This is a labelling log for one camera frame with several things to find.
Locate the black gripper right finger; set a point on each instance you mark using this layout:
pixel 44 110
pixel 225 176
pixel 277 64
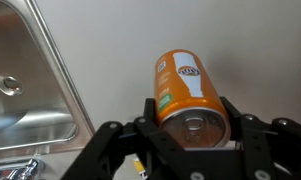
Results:
pixel 263 151

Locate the stainless steel sink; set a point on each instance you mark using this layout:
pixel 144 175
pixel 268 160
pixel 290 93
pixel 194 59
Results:
pixel 40 109

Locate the orange soda can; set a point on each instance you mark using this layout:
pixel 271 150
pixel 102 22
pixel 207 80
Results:
pixel 187 105

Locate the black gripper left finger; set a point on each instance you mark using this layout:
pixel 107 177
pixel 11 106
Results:
pixel 105 153

